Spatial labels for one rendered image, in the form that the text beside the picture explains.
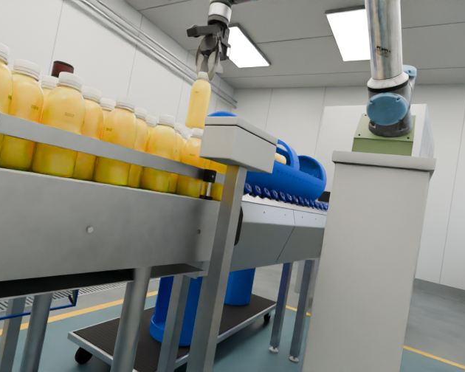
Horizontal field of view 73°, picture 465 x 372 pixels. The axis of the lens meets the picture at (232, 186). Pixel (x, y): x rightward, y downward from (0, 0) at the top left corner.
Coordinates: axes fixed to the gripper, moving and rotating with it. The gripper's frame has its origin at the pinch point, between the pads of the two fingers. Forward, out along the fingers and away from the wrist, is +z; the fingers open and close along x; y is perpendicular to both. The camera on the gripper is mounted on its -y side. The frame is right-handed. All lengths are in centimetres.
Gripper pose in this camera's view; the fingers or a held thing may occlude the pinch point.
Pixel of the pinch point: (204, 76)
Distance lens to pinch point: 111.6
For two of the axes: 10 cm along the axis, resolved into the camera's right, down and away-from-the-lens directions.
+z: -1.7, 9.8, -0.4
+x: -8.0, -1.2, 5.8
